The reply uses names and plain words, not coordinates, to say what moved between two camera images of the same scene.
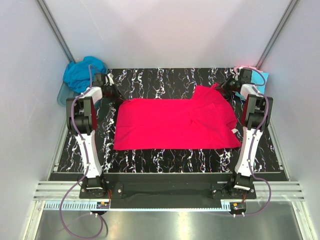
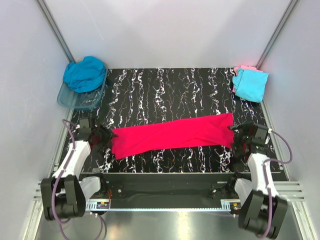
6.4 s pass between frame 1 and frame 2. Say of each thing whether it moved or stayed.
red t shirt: moved
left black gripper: moved
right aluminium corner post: stayed
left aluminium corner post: stayed
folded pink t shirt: stayed
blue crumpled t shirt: stayed
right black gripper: moved
